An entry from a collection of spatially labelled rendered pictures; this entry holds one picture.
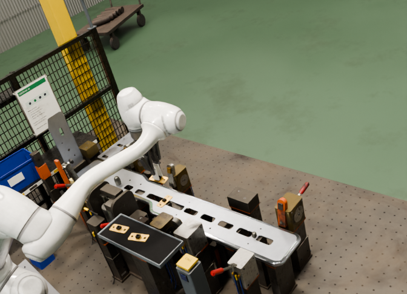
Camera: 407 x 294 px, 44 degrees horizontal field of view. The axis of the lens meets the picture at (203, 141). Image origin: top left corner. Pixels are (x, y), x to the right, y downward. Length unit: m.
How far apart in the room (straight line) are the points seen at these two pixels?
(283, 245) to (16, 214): 1.01
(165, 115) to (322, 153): 2.55
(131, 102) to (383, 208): 1.38
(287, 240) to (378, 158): 2.13
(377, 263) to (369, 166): 1.74
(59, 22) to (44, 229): 1.68
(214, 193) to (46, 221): 1.33
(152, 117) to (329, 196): 1.23
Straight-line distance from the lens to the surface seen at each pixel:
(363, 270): 2.36
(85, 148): 2.98
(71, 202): 1.80
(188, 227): 2.09
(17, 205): 1.78
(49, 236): 1.77
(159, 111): 1.82
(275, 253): 2.05
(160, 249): 1.97
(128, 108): 1.90
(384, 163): 4.06
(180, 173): 2.52
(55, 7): 3.15
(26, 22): 9.31
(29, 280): 2.29
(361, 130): 4.44
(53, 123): 2.83
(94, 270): 2.71
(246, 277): 1.99
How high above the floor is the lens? 2.48
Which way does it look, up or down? 32 degrees down
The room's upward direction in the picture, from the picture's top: 16 degrees counter-clockwise
